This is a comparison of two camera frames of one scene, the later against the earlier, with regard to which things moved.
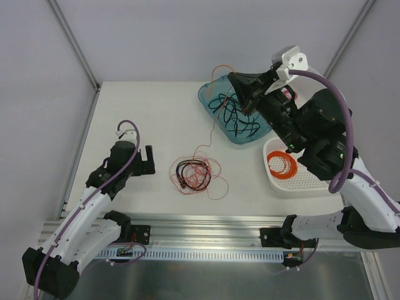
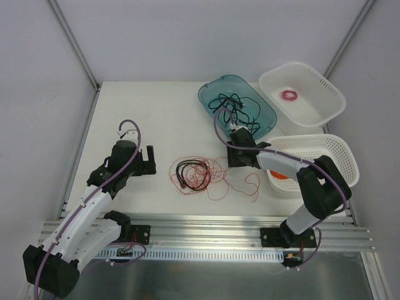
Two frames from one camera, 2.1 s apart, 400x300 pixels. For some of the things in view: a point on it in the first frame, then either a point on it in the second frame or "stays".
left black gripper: (145, 163) stays
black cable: (180, 174) stays
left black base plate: (140, 234) stays
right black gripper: (255, 91) -> (236, 156)
